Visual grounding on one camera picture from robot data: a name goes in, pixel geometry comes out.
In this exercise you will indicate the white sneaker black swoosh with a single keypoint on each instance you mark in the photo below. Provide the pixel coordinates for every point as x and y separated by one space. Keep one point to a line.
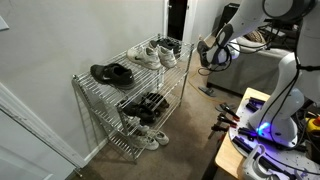
145 58

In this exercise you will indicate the small white shoe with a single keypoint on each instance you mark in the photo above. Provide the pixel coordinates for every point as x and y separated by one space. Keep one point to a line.
144 128
133 122

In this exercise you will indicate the light grey sneaker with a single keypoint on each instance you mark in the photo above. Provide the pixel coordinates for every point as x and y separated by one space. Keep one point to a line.
161 137
146 142

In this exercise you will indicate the black clamp metal bar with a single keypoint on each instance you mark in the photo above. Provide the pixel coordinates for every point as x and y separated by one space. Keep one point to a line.
220 128

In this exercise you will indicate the white baseboard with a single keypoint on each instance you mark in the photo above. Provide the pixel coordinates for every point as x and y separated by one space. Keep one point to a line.
96 149

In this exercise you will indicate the black striped slide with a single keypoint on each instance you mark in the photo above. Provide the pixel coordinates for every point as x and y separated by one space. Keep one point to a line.
140 112

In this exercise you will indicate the white VR controller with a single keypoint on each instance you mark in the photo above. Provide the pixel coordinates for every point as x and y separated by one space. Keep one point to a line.
250 166

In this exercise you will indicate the patterned cushion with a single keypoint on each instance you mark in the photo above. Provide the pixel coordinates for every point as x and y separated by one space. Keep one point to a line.
256 36

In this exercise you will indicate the yellow emergency stop button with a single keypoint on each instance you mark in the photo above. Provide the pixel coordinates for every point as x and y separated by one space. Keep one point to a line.
314 124

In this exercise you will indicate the dark grey shoe white sole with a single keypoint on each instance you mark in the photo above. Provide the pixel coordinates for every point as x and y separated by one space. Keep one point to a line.
202 53

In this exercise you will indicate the black clamp orange tip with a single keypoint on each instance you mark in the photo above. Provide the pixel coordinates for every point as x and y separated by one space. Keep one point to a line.
230 112
227 120

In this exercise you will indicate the dark grey sneaker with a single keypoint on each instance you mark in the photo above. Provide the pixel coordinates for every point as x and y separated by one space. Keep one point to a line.
168 46

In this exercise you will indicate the dark equipment pile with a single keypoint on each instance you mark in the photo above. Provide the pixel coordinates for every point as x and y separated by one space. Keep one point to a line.
278 33

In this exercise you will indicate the white panel door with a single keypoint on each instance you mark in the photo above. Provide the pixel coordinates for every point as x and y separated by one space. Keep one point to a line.
20 146

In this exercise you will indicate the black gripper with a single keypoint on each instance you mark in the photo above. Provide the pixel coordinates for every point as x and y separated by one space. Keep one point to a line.
214 56

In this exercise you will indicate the black shoe white swoosh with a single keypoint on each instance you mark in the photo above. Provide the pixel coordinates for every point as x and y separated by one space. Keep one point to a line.
113 76

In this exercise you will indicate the white wall switch plate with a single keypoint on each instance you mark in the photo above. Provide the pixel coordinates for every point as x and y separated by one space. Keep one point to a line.
2 24

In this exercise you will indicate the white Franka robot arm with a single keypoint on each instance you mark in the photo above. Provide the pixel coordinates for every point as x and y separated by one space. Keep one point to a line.
293 76

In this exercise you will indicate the grey couch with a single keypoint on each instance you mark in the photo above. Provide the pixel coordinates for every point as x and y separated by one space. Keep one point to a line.
246 76

